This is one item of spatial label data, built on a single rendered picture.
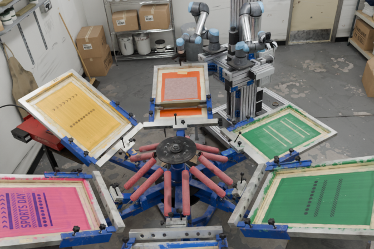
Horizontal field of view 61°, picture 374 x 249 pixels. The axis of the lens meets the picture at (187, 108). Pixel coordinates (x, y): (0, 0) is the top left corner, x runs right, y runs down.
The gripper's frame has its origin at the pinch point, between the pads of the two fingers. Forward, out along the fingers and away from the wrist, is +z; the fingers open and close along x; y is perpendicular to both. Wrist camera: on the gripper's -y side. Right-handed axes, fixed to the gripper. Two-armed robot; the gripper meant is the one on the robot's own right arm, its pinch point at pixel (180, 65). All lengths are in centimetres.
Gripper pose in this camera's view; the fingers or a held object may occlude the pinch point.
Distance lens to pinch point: 350.6
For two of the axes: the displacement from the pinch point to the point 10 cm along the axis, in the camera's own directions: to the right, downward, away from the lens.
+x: -0.1, -7.7, 6.3
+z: 0.6, 6.3, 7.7
